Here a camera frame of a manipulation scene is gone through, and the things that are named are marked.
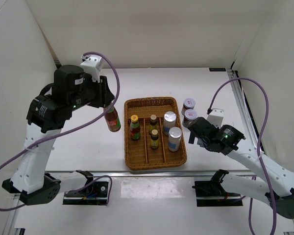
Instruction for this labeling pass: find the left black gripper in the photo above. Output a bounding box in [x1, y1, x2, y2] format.
[68, 72, 115, 112]

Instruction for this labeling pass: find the white shaker silver lid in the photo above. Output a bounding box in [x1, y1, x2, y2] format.
[168, 127, 182, 152]
[163, 111, 176, 136]

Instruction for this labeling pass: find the dark jar white lid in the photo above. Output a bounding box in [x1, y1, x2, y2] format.
[181, 98, 196, 115]
[182, 109, 197, 128]

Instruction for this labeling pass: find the red sauce bottle yellow cap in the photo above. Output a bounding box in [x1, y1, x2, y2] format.
[130, 115, 141, 141]

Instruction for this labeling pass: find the small yellow bottle beige cap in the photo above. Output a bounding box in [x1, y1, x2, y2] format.
[148, 115, 157, 135]

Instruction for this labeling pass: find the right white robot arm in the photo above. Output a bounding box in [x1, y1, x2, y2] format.
[188, 117, 294, 219]

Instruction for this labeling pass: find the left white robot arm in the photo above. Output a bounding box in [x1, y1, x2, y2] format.
[2, 65, 115, 206]

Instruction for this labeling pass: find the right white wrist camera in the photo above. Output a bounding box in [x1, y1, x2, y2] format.
[207, 108, 224, 128]

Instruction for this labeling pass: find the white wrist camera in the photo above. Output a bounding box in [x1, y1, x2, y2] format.
[207, 108, 224, 128]
[80, 55, 104, 83]

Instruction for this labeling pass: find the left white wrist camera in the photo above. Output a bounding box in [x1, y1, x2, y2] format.
[80, 55, 104, 83]

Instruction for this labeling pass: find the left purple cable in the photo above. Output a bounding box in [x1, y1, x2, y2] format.
[0, 51, 120, 212]

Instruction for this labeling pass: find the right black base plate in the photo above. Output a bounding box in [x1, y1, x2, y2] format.
[192, 181, 243, 207]

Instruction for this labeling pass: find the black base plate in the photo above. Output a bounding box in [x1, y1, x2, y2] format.
[192, 181, 243, 207]
[62, 177, 112, 206]

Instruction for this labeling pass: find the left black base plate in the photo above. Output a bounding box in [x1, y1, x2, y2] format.
[62, 177, 112, 206]

